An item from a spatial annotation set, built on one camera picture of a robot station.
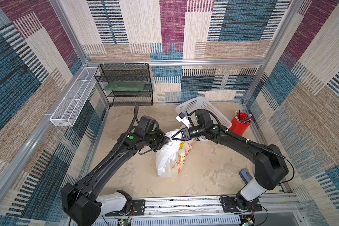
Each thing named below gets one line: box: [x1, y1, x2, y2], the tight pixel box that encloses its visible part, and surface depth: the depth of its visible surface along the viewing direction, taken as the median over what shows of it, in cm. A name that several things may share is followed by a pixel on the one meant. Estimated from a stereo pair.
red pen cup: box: [229, 111, 252, 137], surface depth 97 cm
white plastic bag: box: [155, 129, 194, 179], surface depth 76 cm
